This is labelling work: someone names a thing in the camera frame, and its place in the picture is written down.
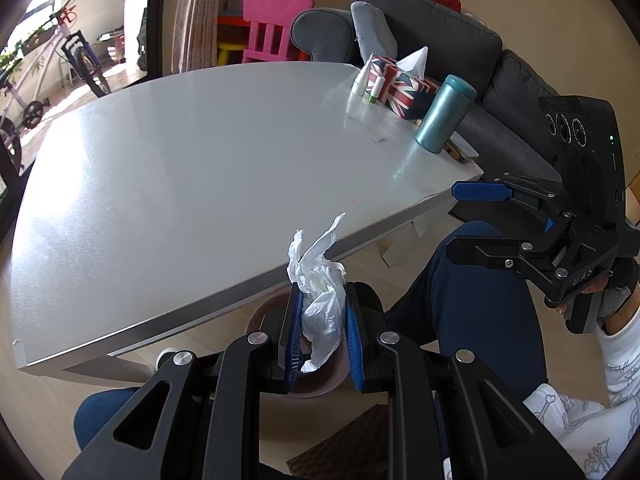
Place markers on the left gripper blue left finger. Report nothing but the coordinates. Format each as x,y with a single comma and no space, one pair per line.
295,335

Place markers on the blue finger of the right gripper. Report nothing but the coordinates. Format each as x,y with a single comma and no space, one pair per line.
486,192
490,252

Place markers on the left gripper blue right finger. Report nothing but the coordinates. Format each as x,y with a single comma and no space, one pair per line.
353,337

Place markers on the white tissue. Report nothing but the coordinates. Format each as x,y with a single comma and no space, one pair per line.
323,285

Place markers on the pink trash bin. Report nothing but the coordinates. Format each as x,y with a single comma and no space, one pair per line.
281,317

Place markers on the person's right hand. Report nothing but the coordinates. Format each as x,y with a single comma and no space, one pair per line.
584,312

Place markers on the teal thermos bottle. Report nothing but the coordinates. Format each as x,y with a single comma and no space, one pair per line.
450,105

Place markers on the dark grey sofa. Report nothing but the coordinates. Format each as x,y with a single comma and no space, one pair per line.
505,124

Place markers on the union jack tissue box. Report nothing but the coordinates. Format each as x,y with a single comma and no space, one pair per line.
406,90

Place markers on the black left shoe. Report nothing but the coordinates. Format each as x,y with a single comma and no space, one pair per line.
165,355

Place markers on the white green-capped stick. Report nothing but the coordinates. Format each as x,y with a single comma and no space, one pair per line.
376,90

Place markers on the white tube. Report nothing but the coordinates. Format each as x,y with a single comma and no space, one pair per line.
359,86

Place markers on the light grey cushion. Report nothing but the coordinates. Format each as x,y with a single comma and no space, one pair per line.
373,34

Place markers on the person's left leg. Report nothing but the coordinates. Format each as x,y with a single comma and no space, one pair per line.
96,410

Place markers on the pink kids chair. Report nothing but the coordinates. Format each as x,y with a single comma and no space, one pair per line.
270,29

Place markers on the yellow kids stool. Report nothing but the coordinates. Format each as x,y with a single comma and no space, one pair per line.
229,53

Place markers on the red kids table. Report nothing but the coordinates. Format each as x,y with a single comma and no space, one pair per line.
232,29

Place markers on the patterned curtain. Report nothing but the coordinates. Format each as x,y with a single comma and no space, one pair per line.
194,44

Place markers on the white bicycle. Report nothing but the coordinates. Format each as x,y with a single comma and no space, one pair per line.
24,70

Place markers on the black door frame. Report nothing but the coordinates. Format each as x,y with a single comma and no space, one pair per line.
16,182

